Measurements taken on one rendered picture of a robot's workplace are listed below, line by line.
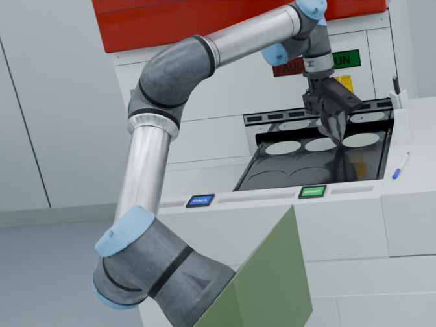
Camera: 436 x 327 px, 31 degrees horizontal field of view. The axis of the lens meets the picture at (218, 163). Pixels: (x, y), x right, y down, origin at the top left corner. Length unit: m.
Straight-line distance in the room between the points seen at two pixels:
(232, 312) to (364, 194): 0.52
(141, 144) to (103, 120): 2.53
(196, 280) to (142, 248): 0.11
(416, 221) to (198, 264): 0.51
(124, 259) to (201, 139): 1.04
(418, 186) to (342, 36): 0.66
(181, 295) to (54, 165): 3.10
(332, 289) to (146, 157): 0.51
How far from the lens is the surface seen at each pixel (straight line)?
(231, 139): 2.38
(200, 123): 2.39
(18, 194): 4.64
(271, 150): 2.24
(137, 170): 1.66
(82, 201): 4.47
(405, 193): 1.68
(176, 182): 2.49
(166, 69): 1.68
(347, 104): 2.04
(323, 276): 1.79
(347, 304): 1.82
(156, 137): 1.70
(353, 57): 2.24
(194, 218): 1.79
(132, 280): 1.46
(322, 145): 2.20
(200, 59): 1.69
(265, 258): 1.37
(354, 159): 2.07
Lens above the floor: 1.65
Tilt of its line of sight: 20 degrees down
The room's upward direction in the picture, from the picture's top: 12 degrees counter-clockwise
